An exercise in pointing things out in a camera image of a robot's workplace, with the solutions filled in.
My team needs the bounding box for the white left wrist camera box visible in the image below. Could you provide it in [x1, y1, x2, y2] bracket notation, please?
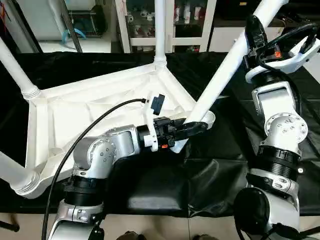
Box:
[141, 93, 167, 152]

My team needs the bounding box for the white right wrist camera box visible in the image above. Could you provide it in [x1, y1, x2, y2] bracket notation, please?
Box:
[245, 36, 320, 85]

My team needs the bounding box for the black metal bench leg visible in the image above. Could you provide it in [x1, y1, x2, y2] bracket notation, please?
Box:
[0, 220, 21, 233]

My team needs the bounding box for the teal plastic object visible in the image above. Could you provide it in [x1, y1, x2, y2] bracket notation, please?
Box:
[61, 29, 88, 45]

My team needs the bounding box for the white plastic table top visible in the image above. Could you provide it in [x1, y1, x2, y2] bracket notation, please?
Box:
[10, 62, 216, 200]

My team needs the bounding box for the white drawer unit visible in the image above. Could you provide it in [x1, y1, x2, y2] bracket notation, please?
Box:
[207, 26, 251, 53]

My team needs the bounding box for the black work mat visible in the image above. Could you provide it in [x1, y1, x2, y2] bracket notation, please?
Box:
[0, 50, 320, 218]

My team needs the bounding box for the grey metal pole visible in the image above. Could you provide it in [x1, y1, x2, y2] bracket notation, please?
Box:
[56, 0, 84, 53]

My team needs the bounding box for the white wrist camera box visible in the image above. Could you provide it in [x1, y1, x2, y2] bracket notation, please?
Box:
[141, 93, 167, 152]
[245, 36, 320, 85]

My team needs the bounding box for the white glass door cabinet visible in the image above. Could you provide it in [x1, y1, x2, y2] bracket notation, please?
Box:
[114, 0, 218, 55]

